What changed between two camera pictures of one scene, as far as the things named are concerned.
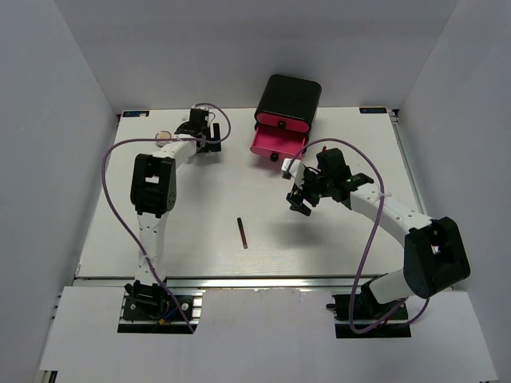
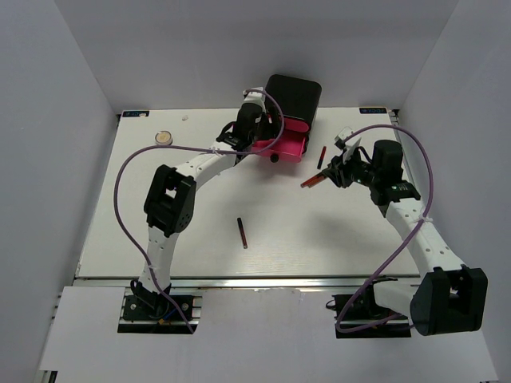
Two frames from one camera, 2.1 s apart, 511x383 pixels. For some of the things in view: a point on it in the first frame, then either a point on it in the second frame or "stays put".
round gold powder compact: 162,135 stays put
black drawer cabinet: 291,97 stays put
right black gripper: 296,195 -> 337,171
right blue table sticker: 371,110 stays put
